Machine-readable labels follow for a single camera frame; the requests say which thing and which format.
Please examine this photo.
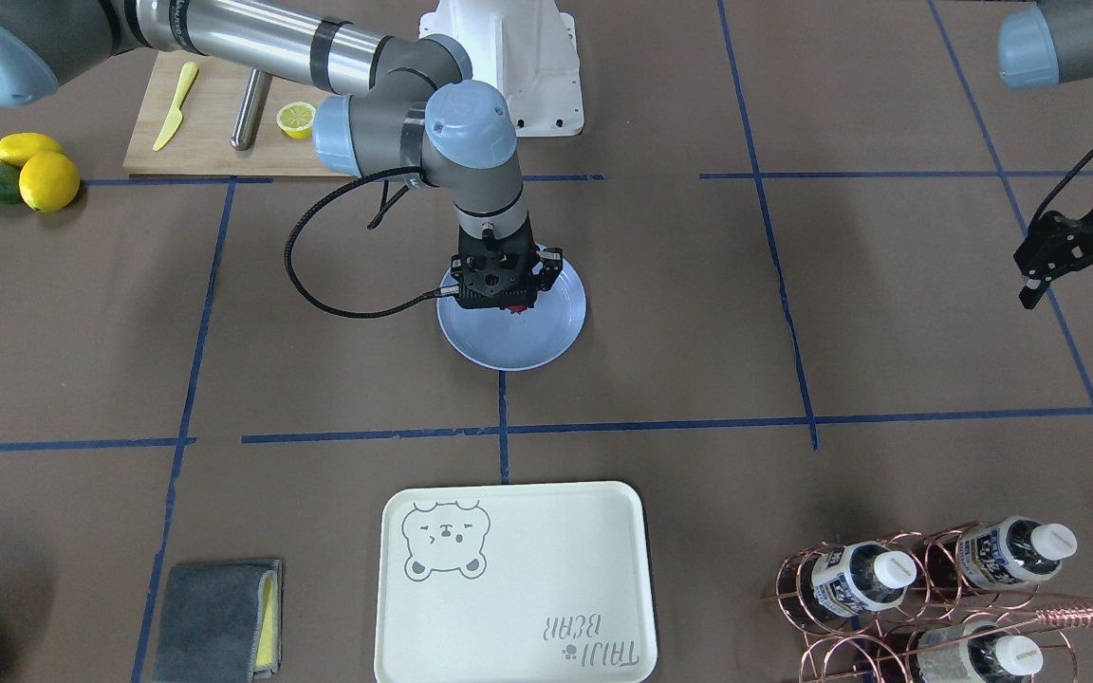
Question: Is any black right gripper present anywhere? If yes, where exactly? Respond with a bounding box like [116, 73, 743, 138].
[450, 219, 564, 310]

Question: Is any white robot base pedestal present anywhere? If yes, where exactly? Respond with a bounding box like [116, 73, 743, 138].
[419, 1, 585, 138]

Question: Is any blue ceramic plate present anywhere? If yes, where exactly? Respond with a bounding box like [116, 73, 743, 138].
[436, 259, 588, 372]

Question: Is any cream bear tray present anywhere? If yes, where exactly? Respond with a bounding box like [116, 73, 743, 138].
[374, 481, 658, 682]

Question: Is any yellow lemon oval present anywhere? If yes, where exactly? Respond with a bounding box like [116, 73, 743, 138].
[0, 131, 64, 169]

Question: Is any water bottle front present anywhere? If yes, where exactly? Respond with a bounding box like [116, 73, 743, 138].
[910, 619, 1045, 682]

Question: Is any steel rod black tip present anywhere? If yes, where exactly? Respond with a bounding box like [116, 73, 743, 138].
[230, 69, 273, 152]

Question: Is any half lemon slice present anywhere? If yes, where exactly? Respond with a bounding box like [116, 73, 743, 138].
[277, 102, 317, 139]

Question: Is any yellow plastic knife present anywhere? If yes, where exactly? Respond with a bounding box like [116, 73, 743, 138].
[151, 61, 199, 152]

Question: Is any wooden cutting board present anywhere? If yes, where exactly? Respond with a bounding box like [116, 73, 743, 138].
[124, 52, 331, 177]

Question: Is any grey folded cloth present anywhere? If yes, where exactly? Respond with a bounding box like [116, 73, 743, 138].
[152, 558, 285, 682]

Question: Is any water bottle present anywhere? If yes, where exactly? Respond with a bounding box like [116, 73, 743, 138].
[910, 619, 1045, 682]
[807, 542, 919, 619]
[953, 516, 1079, 591]

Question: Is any copper wire bottle rack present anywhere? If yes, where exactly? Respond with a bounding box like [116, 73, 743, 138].
[763, 522, 1093, 682]

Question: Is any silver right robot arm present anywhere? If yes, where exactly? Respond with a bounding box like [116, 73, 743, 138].
[0, 1, 565, 313]

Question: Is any yellow lemon round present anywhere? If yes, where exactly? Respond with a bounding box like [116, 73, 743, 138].
[19, 152, 82, 212]

